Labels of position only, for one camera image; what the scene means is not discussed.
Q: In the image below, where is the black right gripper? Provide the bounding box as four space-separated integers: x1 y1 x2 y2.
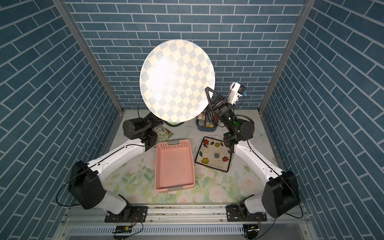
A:
208 94 239 138

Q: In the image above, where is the round checkered plate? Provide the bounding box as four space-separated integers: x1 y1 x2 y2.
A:
140 40 216 123

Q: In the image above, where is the square floral plate black rim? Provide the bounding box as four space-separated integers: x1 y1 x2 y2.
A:
195 138 233 173

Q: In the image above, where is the grey green cleaning cloth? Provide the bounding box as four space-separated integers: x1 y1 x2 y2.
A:
164 121 184 128

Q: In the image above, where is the round colourful squiggle plate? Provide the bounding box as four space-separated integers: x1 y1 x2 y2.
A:
194 135 224 157

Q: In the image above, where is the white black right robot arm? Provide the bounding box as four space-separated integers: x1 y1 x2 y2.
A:
205 87 301 219

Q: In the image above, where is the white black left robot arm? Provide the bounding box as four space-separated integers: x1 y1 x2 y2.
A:
68 113 164 215

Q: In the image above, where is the teal plastic storage bin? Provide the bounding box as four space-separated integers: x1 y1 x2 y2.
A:
196 111 218 132

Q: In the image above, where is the pink plastic basket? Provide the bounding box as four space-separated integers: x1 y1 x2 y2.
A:
155 140 195 193

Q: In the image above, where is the floral table mat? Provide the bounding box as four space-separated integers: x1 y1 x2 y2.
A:
103 110 277 204

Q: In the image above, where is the green circuit board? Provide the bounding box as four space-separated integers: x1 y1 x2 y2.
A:
113 226 133 235

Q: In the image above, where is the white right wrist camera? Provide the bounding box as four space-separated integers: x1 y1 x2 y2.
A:
228 83 246 106

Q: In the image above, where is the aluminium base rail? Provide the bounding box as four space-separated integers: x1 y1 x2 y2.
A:
54 204 317 240

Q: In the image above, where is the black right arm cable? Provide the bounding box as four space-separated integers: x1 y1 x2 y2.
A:
283 176 304 220

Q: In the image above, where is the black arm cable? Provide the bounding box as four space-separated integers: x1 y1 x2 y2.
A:
283 176 304 220
55 176 82 208

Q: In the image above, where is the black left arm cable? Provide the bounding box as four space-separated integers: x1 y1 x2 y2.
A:
55 176 82 208

